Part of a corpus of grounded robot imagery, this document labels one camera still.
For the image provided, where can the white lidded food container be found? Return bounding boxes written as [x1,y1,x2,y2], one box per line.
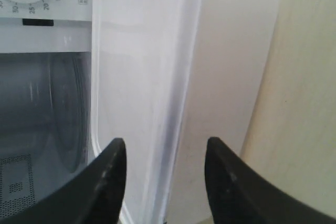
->
[90,0,279,224]

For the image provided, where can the white microwave oven body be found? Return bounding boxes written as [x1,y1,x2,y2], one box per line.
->
[1,0,94,221]

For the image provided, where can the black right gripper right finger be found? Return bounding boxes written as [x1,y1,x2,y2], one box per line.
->
[206,137,335,223]

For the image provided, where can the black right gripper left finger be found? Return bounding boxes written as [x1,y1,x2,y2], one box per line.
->
[1,138,127,223]

